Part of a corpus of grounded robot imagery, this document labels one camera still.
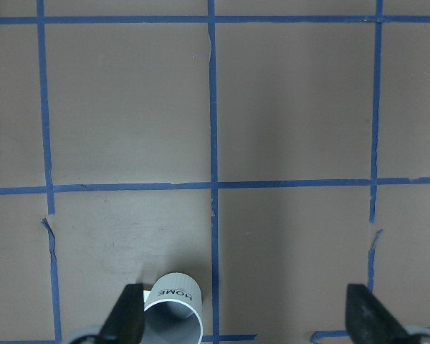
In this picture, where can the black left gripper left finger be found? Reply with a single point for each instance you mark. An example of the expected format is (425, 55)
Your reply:
(126, 321)

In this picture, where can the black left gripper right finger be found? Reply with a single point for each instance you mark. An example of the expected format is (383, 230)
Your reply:
(367, 320)

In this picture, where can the white ribbed HOME mug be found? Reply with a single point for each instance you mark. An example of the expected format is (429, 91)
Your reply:
(173, 311)

